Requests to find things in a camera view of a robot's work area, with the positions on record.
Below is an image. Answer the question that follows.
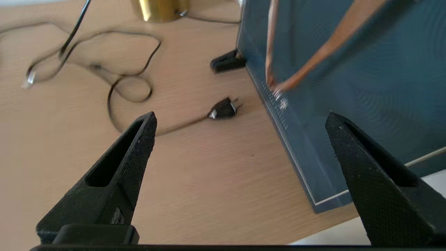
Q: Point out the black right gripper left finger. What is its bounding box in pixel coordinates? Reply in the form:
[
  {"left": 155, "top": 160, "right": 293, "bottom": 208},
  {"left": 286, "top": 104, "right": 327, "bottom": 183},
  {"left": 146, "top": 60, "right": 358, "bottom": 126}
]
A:
[{"left": 36, "top": 112, "right": 158, "bottom": 244}]

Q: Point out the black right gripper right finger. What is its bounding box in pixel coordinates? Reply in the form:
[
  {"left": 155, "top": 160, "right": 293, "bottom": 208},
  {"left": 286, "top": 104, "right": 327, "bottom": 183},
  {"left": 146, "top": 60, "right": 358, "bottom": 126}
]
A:
[{"left": 325, "top": 112, "right": 446, "bottom": 246}]

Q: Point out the dark framed board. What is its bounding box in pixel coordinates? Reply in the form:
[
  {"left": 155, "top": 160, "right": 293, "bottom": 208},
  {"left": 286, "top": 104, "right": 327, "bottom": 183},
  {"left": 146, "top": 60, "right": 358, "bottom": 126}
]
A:
[{"left": 237, "top": 0, "right": 446, "bottom": 214}]

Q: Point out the black board stand foot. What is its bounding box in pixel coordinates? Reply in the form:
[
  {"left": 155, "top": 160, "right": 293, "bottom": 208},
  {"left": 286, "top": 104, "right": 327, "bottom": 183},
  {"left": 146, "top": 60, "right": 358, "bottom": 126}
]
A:
[{"left": 210, "top": 49, "right": 247, "bottom": 74}]

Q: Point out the brass desk lamp wooden head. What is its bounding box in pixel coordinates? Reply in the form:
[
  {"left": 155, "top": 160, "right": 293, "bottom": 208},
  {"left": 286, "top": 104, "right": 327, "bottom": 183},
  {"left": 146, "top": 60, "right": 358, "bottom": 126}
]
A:
[{"left": 131, "top": 0, "right": 191, "bottom": 23}]

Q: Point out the black lamp cord with plug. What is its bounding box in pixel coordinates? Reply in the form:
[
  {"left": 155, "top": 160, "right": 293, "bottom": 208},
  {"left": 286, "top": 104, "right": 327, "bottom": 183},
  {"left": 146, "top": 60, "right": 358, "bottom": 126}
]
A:
[{"left": 57, "top": 0, "right": 243, "bottom": 137}]

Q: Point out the black USB cable white tip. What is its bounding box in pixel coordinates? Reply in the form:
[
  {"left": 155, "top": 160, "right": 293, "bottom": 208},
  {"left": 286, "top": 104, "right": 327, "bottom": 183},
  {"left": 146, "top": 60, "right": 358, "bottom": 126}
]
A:
[{"left": 0, "top": 21, "right": 70, "bottom": 89}]

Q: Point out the short black lamp cable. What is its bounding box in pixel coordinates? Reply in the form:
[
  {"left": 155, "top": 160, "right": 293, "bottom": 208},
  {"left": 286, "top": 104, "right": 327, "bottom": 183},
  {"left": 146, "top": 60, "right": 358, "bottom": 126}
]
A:
[{"left": 176, "top": 10, "right": 241, "bottom": 25}]

